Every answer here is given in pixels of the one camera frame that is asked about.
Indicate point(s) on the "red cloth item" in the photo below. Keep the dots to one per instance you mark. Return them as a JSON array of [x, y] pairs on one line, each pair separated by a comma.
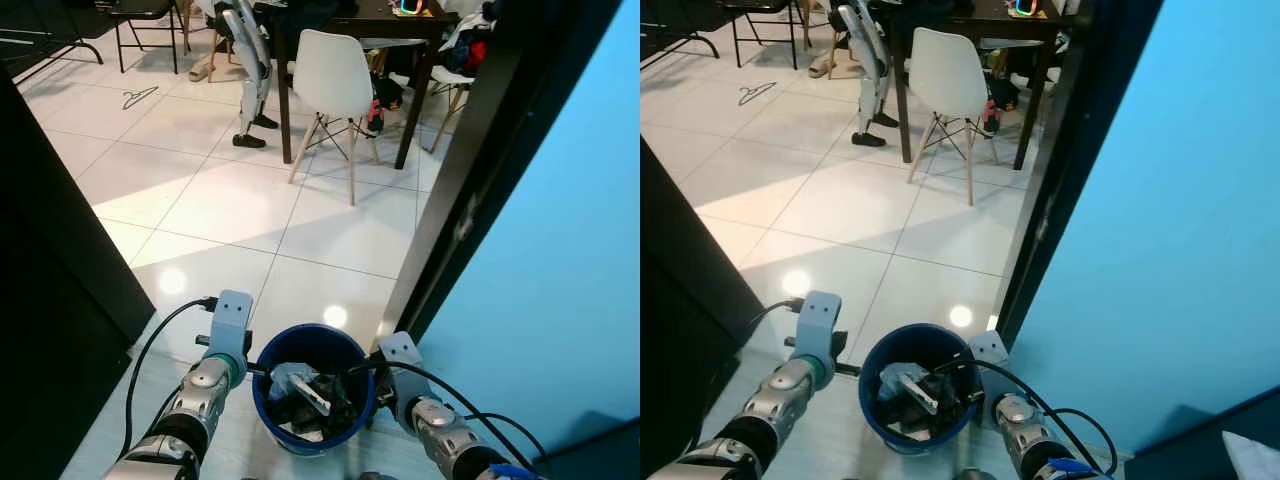
[[478, 55]]

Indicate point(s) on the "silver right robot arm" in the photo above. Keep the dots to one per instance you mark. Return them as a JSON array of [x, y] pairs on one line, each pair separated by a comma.
[[1040, 440], [450, 440]]

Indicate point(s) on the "white fabric item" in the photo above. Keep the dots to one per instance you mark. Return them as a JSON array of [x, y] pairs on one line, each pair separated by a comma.
[[1255, 460]]

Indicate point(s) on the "blue round waste bin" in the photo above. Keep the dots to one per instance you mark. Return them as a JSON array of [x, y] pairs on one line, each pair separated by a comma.
[[310, 445], [915, 445]]

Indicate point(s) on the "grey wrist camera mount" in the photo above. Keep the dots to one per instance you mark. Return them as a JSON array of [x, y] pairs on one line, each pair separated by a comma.
[[402, 360], [992, 360], [820, 320], [232, 320]]

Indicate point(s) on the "dark wooden table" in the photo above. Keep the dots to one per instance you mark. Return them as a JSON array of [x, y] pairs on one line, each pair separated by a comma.
[[412, 100], [1027, 100]]

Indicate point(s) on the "black crumpled rubbish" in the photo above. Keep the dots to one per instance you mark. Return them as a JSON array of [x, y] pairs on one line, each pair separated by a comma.
[[300, 425], [910, 425]]

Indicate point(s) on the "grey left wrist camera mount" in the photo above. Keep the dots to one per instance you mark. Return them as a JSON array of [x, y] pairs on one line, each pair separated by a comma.
[[232, 320], [820, 320]]

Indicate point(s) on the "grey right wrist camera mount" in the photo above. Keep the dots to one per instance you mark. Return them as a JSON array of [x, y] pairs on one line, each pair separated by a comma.
[[992, 360], [402, 360]]

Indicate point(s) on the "white ointment tube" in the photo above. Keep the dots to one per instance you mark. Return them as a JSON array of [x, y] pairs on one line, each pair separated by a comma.
[[305, 392], [918, 392]]

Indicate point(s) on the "black metal frame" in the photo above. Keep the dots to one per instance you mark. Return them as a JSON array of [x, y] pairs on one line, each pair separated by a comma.
[[40, 15], [665, 12]]

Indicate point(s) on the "black cabinet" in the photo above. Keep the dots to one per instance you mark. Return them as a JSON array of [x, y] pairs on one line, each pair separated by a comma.
[[50, 300], [680, 350]]

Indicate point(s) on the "black door frame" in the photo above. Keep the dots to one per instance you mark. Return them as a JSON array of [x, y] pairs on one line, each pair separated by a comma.
[[480, 150], [1080, 150]]

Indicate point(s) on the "standing white humanoid robot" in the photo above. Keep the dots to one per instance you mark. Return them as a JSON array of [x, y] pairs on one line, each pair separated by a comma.
[[872, 60], [255, 60]]

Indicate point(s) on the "dark furniture piece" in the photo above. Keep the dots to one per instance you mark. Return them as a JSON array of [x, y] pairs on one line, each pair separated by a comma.
[[1180, 450], [610, 455]]

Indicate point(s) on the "glowing rainbow gadget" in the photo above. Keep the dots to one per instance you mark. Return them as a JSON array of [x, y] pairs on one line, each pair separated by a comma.
[[410, 7], [1025, 7]]

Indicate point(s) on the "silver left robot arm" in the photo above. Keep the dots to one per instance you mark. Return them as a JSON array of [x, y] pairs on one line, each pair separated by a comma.
[[195, 400], [785, 400]]

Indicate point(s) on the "beige slippers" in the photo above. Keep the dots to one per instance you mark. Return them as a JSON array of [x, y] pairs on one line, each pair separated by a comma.
[[205, 70], [825, 67]]

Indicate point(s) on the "black metal chair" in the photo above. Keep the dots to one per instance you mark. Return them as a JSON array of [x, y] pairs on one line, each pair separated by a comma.
[[140, 8], [760, 5]]

